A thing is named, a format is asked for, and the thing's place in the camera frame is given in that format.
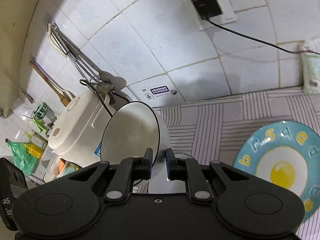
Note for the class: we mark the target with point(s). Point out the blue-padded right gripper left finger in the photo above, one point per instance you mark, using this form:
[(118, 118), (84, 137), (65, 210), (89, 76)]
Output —
[(128, 171)]

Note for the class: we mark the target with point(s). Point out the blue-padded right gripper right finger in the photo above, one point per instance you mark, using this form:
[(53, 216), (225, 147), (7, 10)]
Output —
[(189, 171)]

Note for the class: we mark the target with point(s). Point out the white bowl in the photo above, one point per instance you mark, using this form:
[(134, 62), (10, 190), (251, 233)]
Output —
[(131, 130)]

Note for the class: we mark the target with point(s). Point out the blue fried egg plate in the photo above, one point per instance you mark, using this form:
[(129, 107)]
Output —
[(285, 153)]

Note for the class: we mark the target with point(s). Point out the green plastic bag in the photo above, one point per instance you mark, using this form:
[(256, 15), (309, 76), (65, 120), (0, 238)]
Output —
[(25, 155)]

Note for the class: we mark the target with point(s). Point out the striped white table mat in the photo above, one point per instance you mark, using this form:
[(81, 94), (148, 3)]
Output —
[(217, 129)]

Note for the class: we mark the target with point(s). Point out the white rice cooker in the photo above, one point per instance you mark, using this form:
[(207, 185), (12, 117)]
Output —
[(77, 133)]

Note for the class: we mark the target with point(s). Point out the hanging metal utensils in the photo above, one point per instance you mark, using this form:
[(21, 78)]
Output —
[(85, 67)]

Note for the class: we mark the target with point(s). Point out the wooden spatula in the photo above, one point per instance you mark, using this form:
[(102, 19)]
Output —
[(64, 95)]

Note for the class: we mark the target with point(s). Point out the white plastic salt bag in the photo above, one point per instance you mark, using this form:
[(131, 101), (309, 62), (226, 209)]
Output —
[(311, 65)]

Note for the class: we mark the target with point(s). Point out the black power adapter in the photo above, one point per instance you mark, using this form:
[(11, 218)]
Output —
[(207, 8)]

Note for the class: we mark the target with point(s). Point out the purple wall sticker left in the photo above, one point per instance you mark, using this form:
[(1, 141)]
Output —
[(159, 91)]

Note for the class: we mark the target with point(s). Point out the white wall socket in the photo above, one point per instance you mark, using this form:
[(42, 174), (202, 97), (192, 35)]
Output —
[(228, 15)]

